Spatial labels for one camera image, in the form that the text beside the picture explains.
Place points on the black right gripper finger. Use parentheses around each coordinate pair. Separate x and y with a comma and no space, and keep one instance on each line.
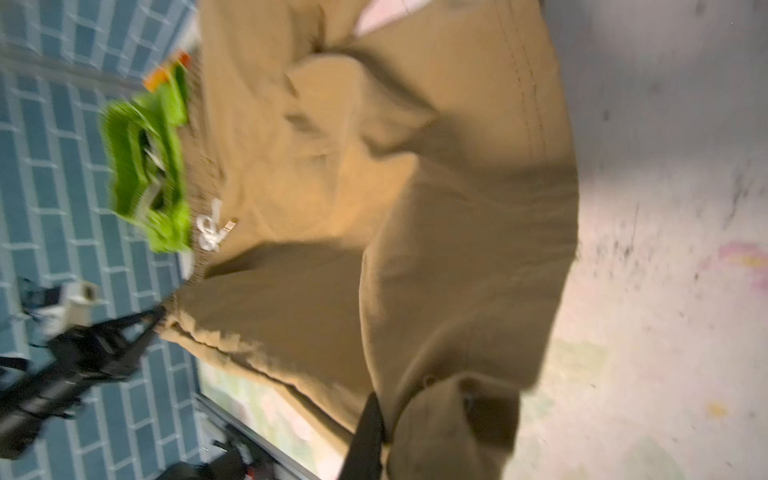
(363,460)

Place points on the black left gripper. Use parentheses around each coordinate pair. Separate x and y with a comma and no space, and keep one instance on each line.
(109,351)

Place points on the neon green shorts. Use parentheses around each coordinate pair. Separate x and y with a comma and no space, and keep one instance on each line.
(148,187)

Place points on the orange shorts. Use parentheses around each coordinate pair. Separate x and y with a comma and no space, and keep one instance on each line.
(162,73)

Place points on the tan brown shorts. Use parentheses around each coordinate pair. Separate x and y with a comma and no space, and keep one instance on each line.
(406,216)

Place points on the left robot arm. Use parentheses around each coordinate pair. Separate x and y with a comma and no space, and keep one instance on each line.
(53,391)

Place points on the aluminium front rail frame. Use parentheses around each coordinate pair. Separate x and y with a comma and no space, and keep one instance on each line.
(263,459)

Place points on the aluminium corner post left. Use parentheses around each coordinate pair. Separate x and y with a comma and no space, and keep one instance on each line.
(32,64)

